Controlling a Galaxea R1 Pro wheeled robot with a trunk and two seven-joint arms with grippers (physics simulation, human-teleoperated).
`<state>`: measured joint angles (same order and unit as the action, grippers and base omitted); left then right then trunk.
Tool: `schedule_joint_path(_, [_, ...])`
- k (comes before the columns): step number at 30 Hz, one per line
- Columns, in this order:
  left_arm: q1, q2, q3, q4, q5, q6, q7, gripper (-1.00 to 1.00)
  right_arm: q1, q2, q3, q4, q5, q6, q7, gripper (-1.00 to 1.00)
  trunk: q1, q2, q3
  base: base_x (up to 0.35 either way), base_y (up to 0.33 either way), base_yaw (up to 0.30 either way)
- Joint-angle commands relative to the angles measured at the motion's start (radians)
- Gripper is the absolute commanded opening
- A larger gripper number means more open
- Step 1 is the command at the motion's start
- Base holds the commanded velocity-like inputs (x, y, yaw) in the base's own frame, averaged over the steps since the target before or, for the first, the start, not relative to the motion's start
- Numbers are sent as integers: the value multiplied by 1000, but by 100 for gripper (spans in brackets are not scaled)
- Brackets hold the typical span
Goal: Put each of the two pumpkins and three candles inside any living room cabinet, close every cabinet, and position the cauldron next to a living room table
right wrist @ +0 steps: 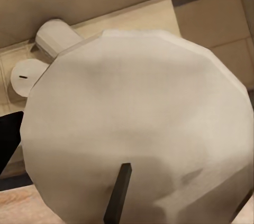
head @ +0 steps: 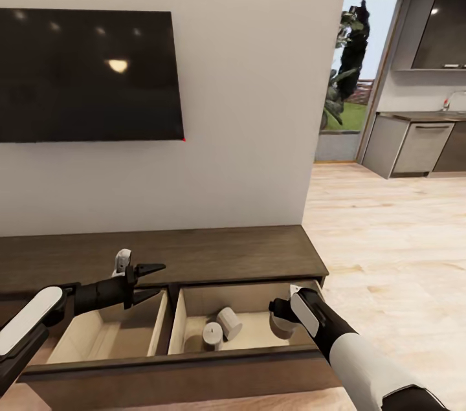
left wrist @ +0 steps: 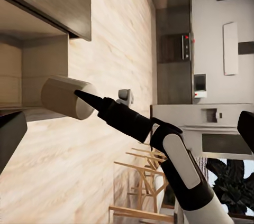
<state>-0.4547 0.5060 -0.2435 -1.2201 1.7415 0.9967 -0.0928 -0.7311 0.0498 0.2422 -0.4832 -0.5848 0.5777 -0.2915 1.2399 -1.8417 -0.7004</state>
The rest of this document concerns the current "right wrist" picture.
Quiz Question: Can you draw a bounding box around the pillar candle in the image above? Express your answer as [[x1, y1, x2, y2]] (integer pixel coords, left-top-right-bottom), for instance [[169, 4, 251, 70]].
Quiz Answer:
[[20, 29, 254, 224], [11, 58, 50, 98], [35, 18, 84, 61]]

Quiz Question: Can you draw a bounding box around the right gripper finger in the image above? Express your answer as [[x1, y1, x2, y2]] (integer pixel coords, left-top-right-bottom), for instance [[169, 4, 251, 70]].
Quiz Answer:
[[0, 111, 24, 174]]

